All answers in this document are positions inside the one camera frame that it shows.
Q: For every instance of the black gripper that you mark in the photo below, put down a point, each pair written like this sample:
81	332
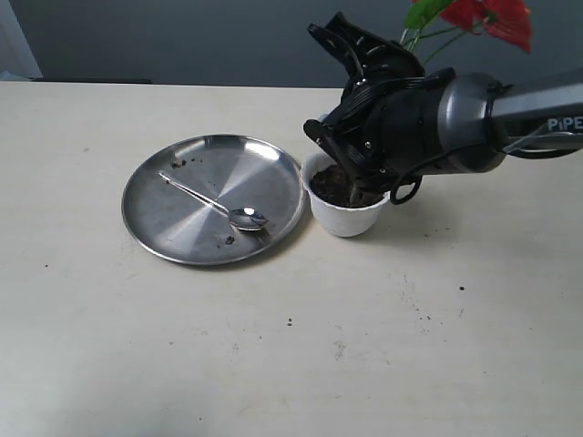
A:
384	132

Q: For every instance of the silver metal spoon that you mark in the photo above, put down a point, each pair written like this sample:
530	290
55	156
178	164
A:
245	219

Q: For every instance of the red artificial flower with stem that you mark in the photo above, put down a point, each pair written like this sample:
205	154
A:
464	23

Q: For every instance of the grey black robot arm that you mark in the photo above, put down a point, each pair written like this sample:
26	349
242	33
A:
540	119

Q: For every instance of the white bowl of soil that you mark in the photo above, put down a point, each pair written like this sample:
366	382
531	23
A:
338	221

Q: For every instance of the round steel plate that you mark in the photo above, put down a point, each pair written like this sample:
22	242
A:
237	171

